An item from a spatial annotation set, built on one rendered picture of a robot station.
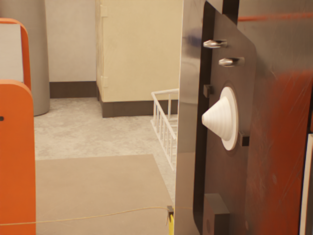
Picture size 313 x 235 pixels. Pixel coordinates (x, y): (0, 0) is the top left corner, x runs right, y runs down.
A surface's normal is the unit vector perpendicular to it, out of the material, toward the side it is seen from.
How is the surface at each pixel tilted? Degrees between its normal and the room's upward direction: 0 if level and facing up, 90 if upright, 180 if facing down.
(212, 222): 90
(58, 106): 0
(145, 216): 0
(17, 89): 90
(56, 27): 90
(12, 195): 90
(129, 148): 0
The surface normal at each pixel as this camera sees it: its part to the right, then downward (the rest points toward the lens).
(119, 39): 0.17, 0.37
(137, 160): 0.03, -0.93
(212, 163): -0.99, 0.04
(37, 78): 0.54, 0.32
